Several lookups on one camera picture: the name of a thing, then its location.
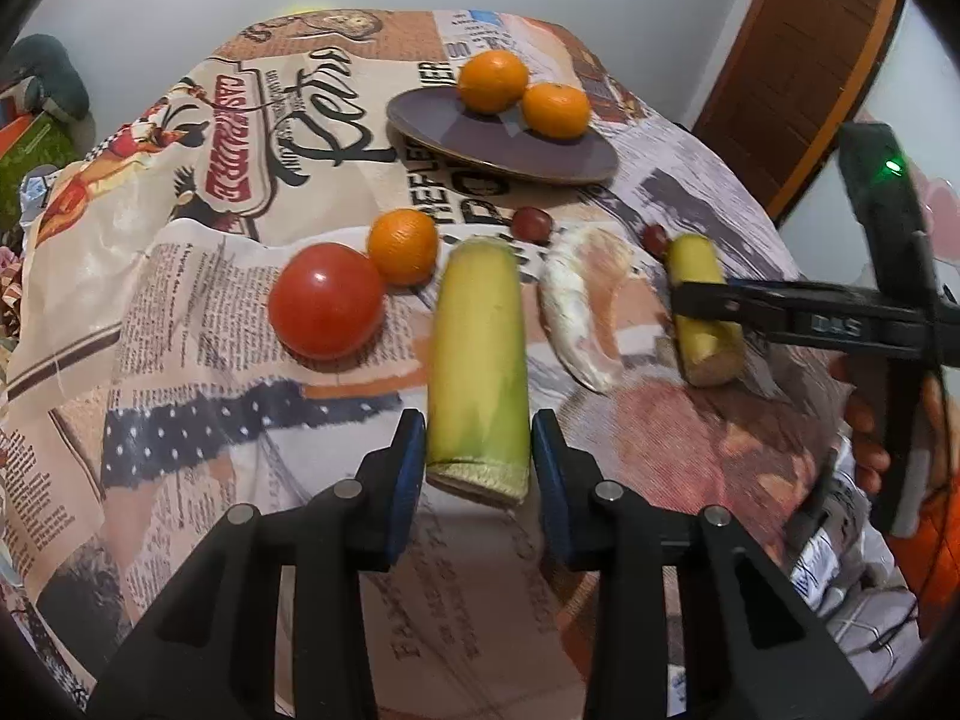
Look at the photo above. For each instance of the short yellow corn piece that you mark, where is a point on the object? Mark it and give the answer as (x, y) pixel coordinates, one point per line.
(711, 351)

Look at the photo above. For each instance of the green storage box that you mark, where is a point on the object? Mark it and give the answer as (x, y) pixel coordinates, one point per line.
(29, 142)

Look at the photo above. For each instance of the small tangerine near tomato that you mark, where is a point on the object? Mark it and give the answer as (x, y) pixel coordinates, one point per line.
(403, 244)

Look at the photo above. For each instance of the brown wooden door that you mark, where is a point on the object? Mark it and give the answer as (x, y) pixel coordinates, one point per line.
(795, 73)

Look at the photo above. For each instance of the long green corn piece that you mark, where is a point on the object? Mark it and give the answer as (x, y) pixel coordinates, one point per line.
(478, 397)

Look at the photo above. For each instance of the dark purple round plate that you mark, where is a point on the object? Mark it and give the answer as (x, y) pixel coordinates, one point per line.
(435, 117)

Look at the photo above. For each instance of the large orange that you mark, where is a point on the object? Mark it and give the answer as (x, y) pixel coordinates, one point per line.
(555, 111)
(492, 82)

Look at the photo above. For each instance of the large orange front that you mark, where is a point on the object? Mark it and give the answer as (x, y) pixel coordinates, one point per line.
(492, 82)

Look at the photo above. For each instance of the dark red grape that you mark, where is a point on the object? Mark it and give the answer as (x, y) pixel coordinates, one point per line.
(655, 241)
(531, 224)

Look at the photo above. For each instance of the peeled pomelo segment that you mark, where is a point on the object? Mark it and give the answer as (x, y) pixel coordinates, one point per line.
(595, 307)

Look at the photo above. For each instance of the person right hand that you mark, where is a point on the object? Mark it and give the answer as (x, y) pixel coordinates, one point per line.
(872, 460)

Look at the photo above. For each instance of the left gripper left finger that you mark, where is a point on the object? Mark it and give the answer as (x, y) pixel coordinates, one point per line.
(205, 648)

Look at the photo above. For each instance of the red tomato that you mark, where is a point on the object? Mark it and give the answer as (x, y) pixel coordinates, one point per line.
(327, 302)

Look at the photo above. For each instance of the grey plush shark toy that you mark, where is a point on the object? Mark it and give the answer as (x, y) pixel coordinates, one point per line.
(37, 76)

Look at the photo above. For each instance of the white wardrobe heart door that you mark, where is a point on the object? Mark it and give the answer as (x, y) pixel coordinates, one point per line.
(916, 93)

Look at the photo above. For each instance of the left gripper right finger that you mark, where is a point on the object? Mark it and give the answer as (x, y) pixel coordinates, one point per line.
(752, 648)

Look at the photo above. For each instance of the retro newspaper print tablecloth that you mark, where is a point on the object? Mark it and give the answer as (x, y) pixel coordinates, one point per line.
(148, 392)

